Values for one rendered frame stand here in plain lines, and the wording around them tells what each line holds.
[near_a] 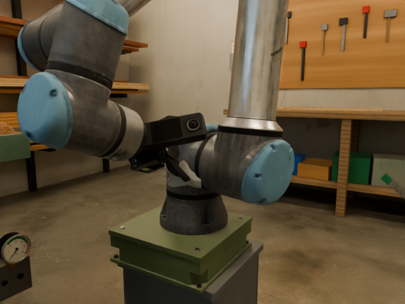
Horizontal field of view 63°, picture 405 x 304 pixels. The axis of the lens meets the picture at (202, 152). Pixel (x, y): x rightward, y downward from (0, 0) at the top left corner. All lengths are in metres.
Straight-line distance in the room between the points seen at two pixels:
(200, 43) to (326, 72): 1.50
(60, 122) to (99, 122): 0.06
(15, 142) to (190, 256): 0.47
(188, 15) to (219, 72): 0.79
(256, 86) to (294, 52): 2.87
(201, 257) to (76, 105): 0.45
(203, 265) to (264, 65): 0.46
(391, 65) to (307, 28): 0.84
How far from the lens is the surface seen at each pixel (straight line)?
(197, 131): 0.57
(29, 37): 0.61
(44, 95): 0.46
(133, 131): 0.53
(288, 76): 3.59
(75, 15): 0.49
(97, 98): 0.47
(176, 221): 0.87
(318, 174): 3.10
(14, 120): 1.04
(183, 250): 0.79
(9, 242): 0.84
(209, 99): 3.99
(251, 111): 0.72
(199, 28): 4.13
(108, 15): 0.49
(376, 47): 3.46
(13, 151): 0.87
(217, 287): 0.83
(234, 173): 0.71
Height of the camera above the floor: 0.99
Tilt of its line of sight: 10 degrees down
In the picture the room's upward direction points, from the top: straight up
